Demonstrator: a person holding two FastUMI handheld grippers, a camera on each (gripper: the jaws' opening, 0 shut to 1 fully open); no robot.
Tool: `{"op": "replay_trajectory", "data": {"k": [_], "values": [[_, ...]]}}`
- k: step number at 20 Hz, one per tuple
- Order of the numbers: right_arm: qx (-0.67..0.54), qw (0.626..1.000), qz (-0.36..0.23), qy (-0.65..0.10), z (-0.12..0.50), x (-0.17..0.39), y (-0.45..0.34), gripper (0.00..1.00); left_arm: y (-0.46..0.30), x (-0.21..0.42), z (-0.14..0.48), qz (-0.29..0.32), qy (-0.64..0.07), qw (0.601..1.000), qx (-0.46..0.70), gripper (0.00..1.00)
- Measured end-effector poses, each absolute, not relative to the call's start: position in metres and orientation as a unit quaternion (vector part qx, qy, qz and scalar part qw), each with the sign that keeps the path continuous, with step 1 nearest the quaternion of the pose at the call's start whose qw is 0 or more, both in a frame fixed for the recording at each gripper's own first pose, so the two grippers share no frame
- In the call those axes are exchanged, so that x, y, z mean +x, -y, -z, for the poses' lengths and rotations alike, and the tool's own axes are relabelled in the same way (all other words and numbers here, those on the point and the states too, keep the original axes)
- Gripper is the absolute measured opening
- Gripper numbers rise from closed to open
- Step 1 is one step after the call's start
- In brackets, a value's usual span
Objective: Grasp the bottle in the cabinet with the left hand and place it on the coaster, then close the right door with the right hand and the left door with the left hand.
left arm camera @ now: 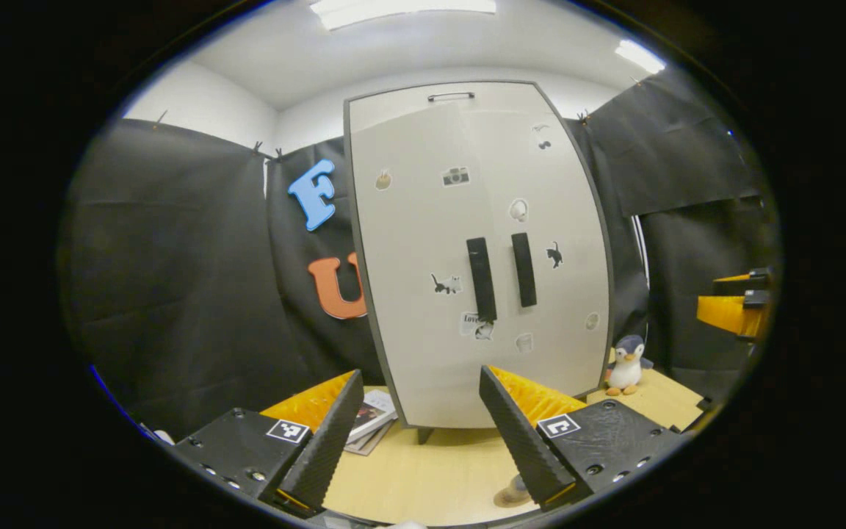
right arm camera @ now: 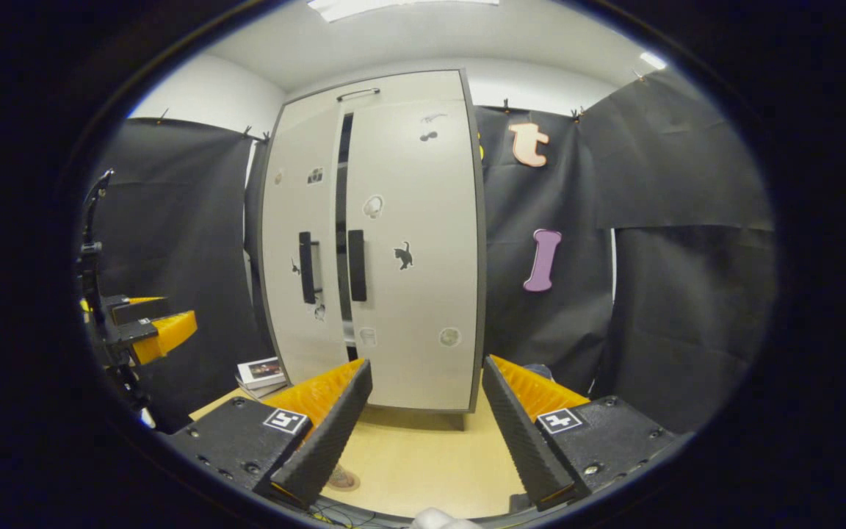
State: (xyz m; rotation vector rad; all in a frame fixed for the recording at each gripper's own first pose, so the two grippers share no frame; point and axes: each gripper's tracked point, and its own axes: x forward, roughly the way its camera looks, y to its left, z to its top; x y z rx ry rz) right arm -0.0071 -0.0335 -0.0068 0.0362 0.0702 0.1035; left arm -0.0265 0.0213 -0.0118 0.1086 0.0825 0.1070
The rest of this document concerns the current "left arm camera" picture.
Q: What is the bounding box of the white book with dark photo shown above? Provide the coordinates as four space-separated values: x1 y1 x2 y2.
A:
346 388 399 445

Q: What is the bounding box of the white cabinet door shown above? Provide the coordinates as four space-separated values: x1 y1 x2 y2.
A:
347 103 521 429
467 99 613 414

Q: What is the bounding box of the white cabinet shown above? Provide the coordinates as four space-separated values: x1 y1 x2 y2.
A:
342 79 615 446

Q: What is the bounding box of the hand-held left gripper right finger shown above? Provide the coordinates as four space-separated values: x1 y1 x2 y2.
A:
479 365 684 513

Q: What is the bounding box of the black backdrop cloth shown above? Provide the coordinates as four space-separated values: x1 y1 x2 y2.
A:
62 70 780 434

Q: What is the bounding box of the grey book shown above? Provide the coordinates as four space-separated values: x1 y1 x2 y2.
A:
344 419 394 457

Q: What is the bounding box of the penguin plush toy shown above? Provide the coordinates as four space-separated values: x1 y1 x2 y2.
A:
605 334 654 397

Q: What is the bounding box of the small ceiling light panel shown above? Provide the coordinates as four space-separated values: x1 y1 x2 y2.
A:
614 39 666 74

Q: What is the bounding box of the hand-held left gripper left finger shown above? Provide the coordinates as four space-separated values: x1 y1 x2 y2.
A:
166 370 365 515

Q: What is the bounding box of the large ceiling light panel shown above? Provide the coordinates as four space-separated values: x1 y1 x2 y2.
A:
309 0 499 32

